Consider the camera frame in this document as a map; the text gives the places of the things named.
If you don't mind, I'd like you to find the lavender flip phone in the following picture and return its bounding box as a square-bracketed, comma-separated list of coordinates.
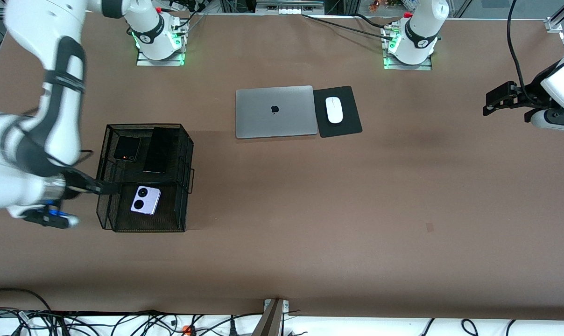
[130, 185, 162, 216]

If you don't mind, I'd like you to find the black flip phone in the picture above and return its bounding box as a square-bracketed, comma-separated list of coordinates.
[112, 134, 141, 162]

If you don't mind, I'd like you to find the black slab smartphone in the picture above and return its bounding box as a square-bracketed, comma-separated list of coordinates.
[143, 126, 176, 174]

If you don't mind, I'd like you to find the black mesh two-tier organizer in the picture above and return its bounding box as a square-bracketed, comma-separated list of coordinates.
[95, 123, 195, 233]

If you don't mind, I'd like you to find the black mouse pad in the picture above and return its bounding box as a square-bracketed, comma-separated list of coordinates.
[313, 85, 363, 139]

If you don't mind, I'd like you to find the white computer mouse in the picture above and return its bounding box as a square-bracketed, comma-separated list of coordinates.
[325, 97, 344, 124]

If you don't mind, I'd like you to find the silver closed laptop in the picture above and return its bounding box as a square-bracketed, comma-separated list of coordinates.
[235, 85, 319, 140]

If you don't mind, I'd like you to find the white power strip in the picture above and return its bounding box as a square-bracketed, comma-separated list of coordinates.
[256, 0, 324, 15]

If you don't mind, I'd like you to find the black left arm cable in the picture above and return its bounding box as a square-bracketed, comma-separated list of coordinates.
[507, 0, 532, 94]

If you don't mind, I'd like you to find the aluminium frame profile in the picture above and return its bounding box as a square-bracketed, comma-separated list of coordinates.
[546, 0, 564, 33]

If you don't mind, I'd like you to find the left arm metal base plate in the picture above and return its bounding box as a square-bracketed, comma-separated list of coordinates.
[383, 26, 433, 71]

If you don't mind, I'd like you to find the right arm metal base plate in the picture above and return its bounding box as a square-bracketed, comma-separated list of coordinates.
[136, 28, 185, 67]

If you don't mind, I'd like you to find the black cable on table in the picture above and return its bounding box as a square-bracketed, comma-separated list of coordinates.
[302, 14, 395, 40]

